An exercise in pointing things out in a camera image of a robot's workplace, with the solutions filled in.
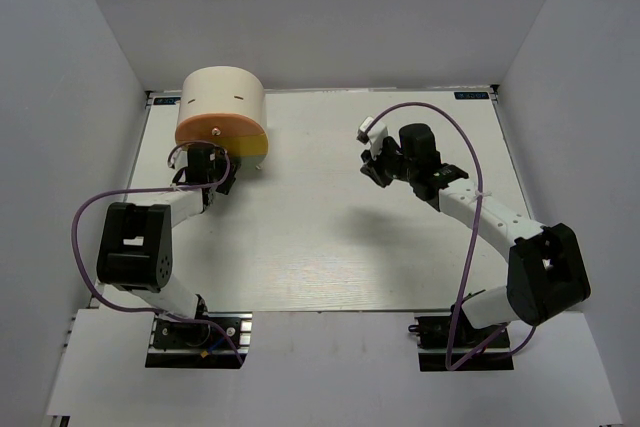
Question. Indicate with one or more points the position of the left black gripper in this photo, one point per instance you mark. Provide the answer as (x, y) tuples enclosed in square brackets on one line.
[(228, 168)]

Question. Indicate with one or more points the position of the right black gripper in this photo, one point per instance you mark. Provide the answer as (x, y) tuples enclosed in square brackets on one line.
[(373, 168)]

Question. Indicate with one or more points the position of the orange top drawer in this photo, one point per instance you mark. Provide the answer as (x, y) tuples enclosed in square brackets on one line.
[(201, 127)]

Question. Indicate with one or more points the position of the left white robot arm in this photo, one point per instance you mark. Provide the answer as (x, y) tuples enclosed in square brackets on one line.
[(136, 251)]

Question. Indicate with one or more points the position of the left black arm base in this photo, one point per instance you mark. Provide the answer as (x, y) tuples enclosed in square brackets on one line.
[(175, 345)]

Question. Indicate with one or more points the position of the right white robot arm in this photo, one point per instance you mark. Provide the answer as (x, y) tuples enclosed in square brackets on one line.
[(546, 274)]

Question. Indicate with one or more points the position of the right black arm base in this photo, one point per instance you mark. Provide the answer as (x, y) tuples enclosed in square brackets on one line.
[(432, 331)]

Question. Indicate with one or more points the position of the cream round drawer organizer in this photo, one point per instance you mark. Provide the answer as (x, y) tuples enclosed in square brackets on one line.
[(224, 89)]

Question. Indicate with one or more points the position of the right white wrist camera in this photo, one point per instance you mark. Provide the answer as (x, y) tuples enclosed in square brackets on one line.
[(372, 133)]

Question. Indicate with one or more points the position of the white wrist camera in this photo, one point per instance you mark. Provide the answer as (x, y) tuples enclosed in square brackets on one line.
[(372, 133), (177, 157)]

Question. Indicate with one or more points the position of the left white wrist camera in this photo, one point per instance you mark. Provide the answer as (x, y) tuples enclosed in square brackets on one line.
[(177, 157)]

